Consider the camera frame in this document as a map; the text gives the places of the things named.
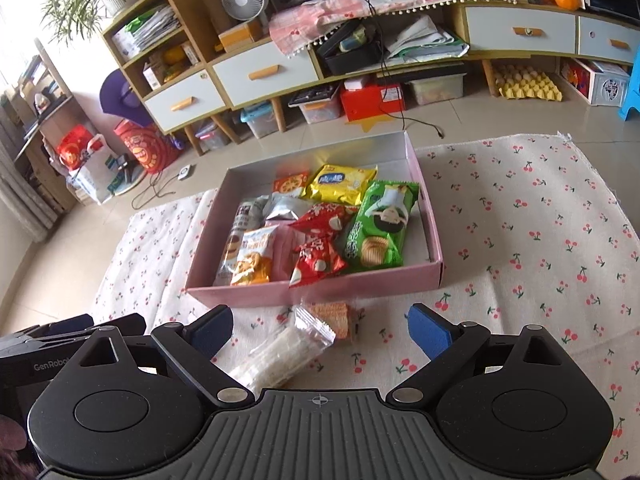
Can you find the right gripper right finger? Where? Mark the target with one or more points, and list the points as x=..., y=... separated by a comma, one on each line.
x=452, y=350

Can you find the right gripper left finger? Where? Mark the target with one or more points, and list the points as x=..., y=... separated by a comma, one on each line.
x=189, y=350

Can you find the orange lotus root packet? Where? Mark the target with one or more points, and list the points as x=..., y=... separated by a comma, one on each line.
x=255, y=257

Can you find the clear white cake packet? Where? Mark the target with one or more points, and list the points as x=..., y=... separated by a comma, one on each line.
x=285, y=352

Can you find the red snack packet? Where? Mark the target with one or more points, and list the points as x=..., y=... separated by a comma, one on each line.
x=317, y=259
x=324, y=219

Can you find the silver foil packet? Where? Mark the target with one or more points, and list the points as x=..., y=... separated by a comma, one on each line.
x=285, y=207

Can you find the yellow biscuit packet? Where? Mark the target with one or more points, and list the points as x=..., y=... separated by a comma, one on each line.
x=340, y=184

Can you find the orange wafer packet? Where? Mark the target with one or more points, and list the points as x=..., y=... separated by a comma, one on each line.
x=339, y=316

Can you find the green chips packet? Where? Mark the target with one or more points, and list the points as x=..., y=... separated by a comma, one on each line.
x=377, y=237

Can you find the pink snack packet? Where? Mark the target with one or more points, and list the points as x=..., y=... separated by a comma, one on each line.
x=284, y=254

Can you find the chocolate pastry white packet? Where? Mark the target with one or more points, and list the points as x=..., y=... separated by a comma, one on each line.
x=248, y=217

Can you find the white shopping bag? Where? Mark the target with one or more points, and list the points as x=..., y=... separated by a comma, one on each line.
x=97, y=171

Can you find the pink cardboard box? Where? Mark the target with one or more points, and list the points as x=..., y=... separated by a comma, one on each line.
x=394, y=156

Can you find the red drum bag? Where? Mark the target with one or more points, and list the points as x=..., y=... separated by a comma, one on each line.
x=153, y=151

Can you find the blue lid storage bin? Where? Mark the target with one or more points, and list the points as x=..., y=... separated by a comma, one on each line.
x=260, y=118

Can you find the red box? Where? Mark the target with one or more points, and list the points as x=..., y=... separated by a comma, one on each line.
x=372, y=100

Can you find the purple hat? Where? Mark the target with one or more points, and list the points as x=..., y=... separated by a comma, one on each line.
x=117, y=98

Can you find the yellow egg tray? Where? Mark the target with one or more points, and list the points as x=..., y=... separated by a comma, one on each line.
x=519, y=82

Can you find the clear storage bin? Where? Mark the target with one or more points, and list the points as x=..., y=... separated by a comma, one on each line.
x=318, y=104

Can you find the white patterned box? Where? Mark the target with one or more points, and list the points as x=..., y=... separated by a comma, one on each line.
x=599, y=83

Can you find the blue plastic stool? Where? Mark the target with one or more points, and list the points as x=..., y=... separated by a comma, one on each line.
x=632, y=98

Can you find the wooden shelf cabinet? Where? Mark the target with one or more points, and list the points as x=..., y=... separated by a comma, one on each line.
x=218, y=82

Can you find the black storage box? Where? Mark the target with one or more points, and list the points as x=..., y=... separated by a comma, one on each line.
x=355, y=45

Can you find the wooden tv cabinet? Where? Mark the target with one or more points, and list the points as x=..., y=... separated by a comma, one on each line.
x=487, y=30

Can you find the pink cherry cover cloth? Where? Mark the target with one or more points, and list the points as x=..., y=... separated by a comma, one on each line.
x=309, y=24

